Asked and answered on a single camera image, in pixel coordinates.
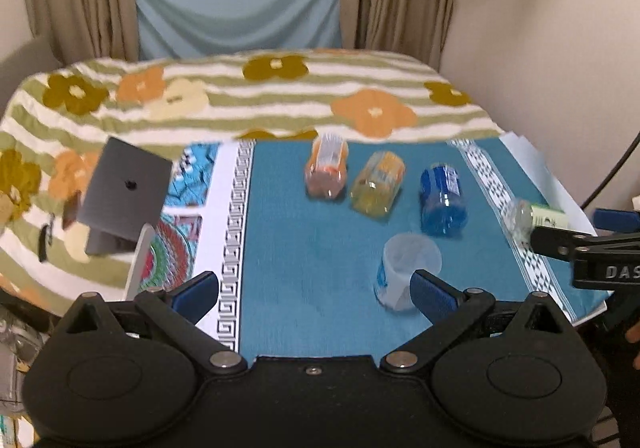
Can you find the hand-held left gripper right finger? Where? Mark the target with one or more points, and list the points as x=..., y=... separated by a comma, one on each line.
x=433, y=297

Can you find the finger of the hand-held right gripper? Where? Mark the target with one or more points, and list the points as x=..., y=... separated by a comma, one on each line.
x=617, y=220
x=552, y=242

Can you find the white paper sheet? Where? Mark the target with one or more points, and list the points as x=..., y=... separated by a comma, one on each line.
x=532, y=155

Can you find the clear plastic cup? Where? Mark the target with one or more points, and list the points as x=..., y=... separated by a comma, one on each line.
x=400, y=263

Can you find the blue drink bottle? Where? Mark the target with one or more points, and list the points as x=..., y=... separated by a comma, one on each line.
x=442, y=200

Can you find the teal patterned mat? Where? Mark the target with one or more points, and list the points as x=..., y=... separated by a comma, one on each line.
x=310, y=248

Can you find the yellow drink bottle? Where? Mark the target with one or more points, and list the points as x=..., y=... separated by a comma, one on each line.
x=377, y=183

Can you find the light blue cloth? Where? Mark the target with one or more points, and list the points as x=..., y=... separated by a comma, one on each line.
x=240, y=2

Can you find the floral striped blanket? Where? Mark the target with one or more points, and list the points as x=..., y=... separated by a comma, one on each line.
x=225, y=92

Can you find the white tablet stand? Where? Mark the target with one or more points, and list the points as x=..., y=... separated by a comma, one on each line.
x=140, y=258

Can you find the clear bottle with green label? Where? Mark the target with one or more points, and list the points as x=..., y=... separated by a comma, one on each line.
x=520, y=217

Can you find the grey tablet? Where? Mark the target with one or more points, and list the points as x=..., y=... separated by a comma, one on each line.
x=125, y=188

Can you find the clear plastic bag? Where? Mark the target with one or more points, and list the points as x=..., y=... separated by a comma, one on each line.
x=17, y=353

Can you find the person's right hand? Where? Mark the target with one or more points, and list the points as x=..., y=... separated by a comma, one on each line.
x=633, y=337

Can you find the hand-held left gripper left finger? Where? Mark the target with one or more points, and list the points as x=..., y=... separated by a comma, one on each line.
x=196, y=297

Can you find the orange drink bottle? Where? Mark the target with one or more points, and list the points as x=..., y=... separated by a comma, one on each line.
x=327, y=167

